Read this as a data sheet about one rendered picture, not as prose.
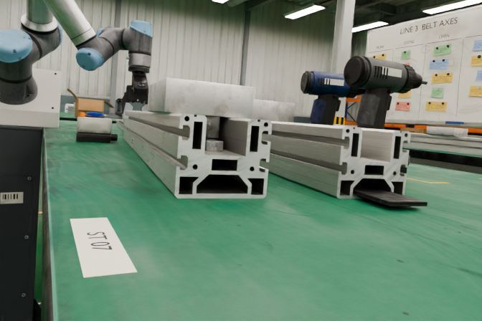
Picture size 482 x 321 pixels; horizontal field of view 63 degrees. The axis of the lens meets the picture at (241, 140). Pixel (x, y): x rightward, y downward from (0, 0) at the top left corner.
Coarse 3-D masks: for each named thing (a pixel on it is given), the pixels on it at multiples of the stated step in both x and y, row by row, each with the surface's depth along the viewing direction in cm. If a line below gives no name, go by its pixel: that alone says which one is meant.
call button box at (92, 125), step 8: (80, 120) 95; (88, 120) 95; (96, 120) 96; (104, 120) 97; (80, 128) 95; (88, 128) 96; (96, 128) 96; (104, 128) 97; (80, 136) 95; (88, 136) 96; (96, 136) 96; (104, 136) 97; (112, 136) 101
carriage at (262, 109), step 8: (256, 104) 76; (264, 104) 76; (272, 104) 77; (280, 104) 78; (288, 104) 78; (256, 112) 76; (264, 112) 77; (272, 112) 77; (280, 112) 78; (288, 112) 78; (272, 120) 77; (280, 120) 78; (288, 120) 78
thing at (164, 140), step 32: (128, 128) 112; (160, 128) 57; (192, 128) 39; (224, 128) 49; (256, 128) 42; (160, 160) 49; (192, 160) 39; (224, 160) 45; (256, 160) 42; (192, 192) 40; (224, 192) 42; (256, 192) 44
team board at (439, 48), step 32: (384, 32) 409; (416, 32) 374; (448, 32) 344; (480, 32) 319; (416, 64) 373; (448, 64) 343; (480, 64) 317; (416, 96) 371; (448, 96) 342; (480, 96) 316
